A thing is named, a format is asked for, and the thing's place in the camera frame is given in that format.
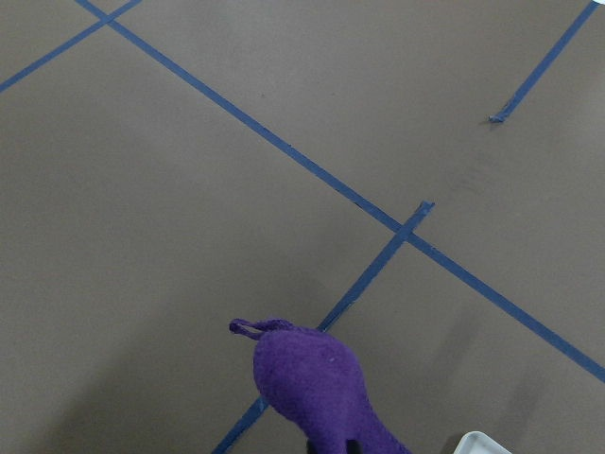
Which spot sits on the purple towel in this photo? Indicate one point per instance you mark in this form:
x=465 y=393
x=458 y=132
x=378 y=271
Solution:
x=315 y=381

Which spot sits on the white rack base tray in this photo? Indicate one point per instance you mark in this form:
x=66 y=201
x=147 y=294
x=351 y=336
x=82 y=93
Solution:
x=477 y=442

